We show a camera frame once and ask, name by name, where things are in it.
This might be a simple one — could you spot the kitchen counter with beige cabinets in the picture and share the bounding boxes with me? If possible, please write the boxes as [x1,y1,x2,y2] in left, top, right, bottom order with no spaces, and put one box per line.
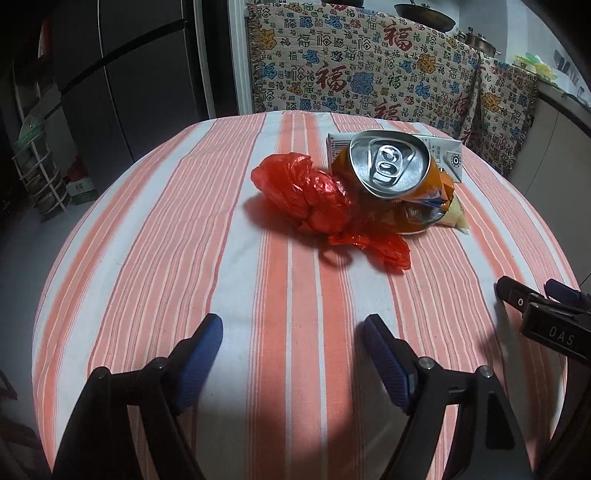
[508,78,591,208]

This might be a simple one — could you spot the yellow green plastic containers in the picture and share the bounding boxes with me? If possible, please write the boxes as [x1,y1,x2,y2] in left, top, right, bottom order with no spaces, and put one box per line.
[512,51,555,79]

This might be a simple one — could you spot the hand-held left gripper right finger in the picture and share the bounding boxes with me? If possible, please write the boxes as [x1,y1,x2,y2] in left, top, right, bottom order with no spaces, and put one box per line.
[361,314,529,480]

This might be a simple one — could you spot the red plastic bag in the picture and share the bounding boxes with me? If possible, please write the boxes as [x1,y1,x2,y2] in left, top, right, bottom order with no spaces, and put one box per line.
[250,152,411,271]

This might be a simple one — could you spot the large printed cloth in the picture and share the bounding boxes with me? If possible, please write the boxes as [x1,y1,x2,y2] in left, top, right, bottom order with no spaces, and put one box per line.
[245,0,483,139]

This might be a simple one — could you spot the crushed orange drink can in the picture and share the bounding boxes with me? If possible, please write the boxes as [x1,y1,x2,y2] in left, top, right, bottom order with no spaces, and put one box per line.
[331,130,455,236]

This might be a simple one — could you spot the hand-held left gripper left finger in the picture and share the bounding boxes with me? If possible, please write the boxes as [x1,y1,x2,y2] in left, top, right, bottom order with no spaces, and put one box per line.
[51,314,225,480]

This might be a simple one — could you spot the dark grey refrigerator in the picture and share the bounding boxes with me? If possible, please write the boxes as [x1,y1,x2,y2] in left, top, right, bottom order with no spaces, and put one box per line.
[46,0,218,162]

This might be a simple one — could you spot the white drink carton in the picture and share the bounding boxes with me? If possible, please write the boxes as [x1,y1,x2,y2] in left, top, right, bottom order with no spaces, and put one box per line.
[325,131,464,184]

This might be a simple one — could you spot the white packet red yellow print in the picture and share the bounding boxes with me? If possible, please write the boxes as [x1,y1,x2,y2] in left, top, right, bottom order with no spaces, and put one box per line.
[434,171,472,234]

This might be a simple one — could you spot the green white cardboard box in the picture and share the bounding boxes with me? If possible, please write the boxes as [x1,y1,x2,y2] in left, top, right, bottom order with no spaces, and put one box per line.
[65,157,100,206]

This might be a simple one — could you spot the round striped table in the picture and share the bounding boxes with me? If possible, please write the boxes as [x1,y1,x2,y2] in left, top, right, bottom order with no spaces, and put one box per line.
[30,111,583,480]

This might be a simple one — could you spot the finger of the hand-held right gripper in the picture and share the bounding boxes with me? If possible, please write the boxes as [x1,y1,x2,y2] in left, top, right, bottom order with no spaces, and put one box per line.
[545,278,591,315]
[495,276,546,319]

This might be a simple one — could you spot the black wok with glass lid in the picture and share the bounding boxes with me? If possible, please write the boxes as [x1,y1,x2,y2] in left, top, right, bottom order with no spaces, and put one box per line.
[394,2,455,33]

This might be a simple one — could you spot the green plastic bag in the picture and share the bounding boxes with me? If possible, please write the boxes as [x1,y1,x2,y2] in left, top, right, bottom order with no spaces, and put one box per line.
[14,115,44,148]

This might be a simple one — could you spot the small printed cloth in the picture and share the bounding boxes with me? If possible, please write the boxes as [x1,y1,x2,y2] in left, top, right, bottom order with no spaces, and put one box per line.
[462,51,541,181]

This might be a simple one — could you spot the steel pot with lid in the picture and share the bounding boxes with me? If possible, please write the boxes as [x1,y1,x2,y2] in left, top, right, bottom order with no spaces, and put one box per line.
[455,28,502,56]

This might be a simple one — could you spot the white wire shelf rack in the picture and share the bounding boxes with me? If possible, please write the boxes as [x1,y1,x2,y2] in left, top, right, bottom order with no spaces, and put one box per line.
[11,115,70,217]

